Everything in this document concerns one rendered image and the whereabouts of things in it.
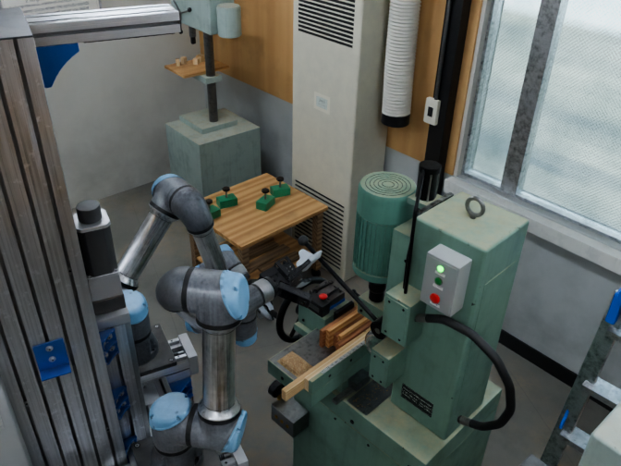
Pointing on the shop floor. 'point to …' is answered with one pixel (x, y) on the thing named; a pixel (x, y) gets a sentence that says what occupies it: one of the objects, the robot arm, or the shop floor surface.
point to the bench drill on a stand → (238, 132)
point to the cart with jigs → (262, 222)
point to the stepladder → (554, 450)
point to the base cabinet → (331, 450)
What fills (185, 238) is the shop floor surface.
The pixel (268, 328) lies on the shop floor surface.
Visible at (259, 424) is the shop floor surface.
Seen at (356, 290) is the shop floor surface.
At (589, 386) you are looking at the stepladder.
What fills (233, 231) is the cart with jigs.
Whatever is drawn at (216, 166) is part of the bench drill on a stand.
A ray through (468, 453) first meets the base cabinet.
